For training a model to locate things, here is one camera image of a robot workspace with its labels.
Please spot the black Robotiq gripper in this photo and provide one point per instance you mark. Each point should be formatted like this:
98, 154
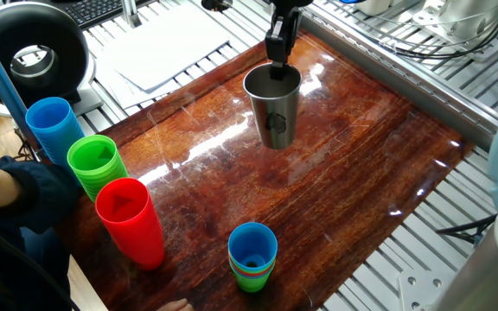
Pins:
290, 5

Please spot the stainless steel cup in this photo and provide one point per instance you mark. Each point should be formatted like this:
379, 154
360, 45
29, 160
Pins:
275, 127

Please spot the person's left forearm navy sleeve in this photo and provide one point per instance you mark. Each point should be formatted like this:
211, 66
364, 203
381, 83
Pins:
41, 194

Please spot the green plastic cup stack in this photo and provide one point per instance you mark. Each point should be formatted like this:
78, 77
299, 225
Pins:
107, 178

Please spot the red plastic cup stack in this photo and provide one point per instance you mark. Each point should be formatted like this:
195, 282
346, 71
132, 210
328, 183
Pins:
141, 235

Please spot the short mixed-colour cup stack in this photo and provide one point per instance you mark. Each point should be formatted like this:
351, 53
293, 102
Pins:
251, 281

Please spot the blue plastic cup stack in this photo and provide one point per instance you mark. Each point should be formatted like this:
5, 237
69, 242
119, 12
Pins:
56, 134

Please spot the person's right hand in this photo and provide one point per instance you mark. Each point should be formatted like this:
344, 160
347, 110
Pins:
175, 306

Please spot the black round knob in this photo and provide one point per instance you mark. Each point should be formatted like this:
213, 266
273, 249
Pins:
216, 4

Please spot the white paper sheet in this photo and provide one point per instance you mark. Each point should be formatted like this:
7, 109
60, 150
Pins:
123, 93
167, 47

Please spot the wood-pattern glossy mat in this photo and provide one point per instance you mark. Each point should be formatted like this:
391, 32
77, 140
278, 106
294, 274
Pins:
240, 194

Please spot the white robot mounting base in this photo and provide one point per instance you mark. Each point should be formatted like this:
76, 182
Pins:
469, 17

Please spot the black keyboard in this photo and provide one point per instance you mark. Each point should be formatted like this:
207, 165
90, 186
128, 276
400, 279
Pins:
89, 10

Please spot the white perforated metal plate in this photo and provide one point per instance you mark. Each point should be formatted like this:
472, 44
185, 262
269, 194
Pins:
422, 289

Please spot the person's body dark clothes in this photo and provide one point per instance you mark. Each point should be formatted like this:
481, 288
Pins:
37, 268

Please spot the aluminium extrusion rail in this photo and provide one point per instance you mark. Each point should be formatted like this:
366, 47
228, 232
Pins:
404, 82

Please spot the silver metal stand post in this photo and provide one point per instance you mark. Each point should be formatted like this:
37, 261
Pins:
130, 13

